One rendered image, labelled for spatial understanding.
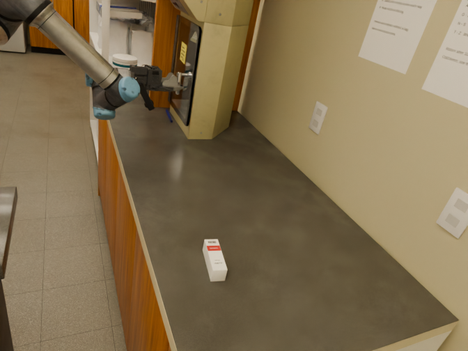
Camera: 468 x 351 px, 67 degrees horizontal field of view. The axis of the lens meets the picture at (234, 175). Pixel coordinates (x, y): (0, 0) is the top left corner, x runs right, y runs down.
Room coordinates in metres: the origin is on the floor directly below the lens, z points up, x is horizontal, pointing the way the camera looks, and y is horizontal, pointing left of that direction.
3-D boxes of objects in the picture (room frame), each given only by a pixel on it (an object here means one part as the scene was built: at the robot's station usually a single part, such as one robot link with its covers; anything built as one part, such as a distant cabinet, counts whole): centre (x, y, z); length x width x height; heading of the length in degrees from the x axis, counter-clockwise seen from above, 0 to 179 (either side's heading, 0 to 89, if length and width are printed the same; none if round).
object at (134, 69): (1.33, 0.41, 1.17); 0.12 x 0.08 x 0.09; 120
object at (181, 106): (1.51, 0.31, 1.19); 0.30 x 0.01 x 0.40; 29
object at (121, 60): (1.93, 0.72, 1.02); 0.13 x 0.13 x 0.15
